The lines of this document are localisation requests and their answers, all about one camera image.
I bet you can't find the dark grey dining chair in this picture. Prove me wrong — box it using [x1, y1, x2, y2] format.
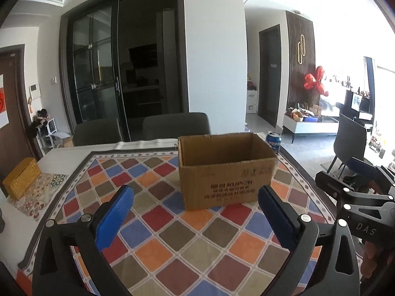
[73, 118, 123, 146]

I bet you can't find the white low TV cabinet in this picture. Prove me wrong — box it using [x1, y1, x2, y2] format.
[282, 108, 339, 143]

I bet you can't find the colourful diamond pattern table mat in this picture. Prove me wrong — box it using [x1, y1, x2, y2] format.
[17, 146, 365, 296]

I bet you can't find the brown cardboard box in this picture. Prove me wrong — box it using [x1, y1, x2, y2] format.
[178, 133, 278, 210]

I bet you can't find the patterned floral placemat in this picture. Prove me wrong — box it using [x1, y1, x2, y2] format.
[7, 173, 69, 222]

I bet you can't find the yellow woven tissue box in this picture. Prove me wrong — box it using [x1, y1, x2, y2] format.
[3, 158, 41, 200]

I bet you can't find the dark chair at right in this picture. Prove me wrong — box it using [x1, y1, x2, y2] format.
[327, 114, 367, 173]

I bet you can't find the black glass sliding door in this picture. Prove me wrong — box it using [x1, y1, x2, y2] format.
[59, 0, 189, 140]

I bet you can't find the dark interior door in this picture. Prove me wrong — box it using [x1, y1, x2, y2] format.
[257, 25, 281, 127]

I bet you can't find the blue Pepsi can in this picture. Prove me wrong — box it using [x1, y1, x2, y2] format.
[266, 132, 281, 154]

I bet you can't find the brown entrance door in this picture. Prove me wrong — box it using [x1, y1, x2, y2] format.
[1, 45, 42, 180]

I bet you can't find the red balloon flower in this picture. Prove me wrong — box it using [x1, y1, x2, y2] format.
[303, 66, 329, 96]

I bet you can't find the red white door poster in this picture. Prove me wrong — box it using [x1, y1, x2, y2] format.
[0, 74, 9, 128]

